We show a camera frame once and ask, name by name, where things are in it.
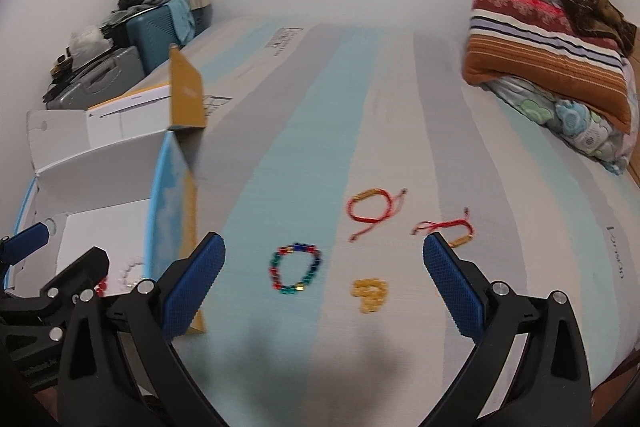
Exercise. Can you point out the teal suitcase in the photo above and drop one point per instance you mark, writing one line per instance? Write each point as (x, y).
(150, 32)

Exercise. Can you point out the teal cloth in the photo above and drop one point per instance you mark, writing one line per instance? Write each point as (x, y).
(181, 19)

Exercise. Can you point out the grey suitcase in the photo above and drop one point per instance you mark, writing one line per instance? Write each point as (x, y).
(100, 77)

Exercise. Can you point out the white plastic bag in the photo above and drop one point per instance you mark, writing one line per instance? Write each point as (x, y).
(87, 39)

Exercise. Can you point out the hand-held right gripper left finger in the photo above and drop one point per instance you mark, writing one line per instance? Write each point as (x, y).
(192, 292)

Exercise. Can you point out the striped mattress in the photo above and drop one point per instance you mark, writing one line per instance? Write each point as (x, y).
(300, 157)

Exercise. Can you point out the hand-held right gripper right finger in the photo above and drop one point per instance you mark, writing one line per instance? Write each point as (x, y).
(452, 292)

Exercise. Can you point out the striped red and orange pillow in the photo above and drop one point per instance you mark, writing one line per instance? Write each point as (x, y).
(540, 52)

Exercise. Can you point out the blue and yellow cardboard box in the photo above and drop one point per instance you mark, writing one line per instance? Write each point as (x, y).
(100, 147)

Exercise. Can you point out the floral quilt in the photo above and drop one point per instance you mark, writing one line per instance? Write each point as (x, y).
(580, 122)

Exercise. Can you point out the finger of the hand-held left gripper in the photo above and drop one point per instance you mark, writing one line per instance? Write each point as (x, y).
(27, 239)
(80, 269)

